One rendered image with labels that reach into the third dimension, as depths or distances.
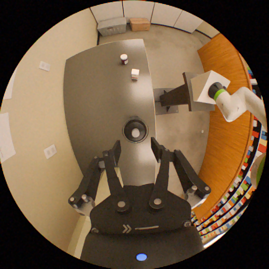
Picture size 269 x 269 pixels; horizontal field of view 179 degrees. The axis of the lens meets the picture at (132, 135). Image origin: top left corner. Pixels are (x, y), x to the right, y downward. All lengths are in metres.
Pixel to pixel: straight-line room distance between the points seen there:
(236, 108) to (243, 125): 1.30
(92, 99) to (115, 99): 0.16
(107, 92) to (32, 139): 0.58
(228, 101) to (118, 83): 0.69
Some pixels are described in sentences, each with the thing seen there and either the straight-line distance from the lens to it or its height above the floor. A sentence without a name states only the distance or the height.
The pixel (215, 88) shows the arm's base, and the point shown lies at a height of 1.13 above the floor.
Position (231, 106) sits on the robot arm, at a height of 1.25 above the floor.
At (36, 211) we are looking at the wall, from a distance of 0.70.
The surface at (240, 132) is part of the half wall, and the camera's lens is 1.92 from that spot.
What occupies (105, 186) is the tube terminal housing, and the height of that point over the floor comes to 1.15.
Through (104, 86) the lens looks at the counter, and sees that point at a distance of 0.62.
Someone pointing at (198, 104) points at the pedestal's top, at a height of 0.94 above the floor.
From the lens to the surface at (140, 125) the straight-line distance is 0.33.
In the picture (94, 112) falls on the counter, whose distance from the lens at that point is 0.63.
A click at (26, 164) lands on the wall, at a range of 0.62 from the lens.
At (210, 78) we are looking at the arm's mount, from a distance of 0.64.
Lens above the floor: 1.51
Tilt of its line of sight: 74 degrees down
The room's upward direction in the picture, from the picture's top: 179 degrees counter-clockwise
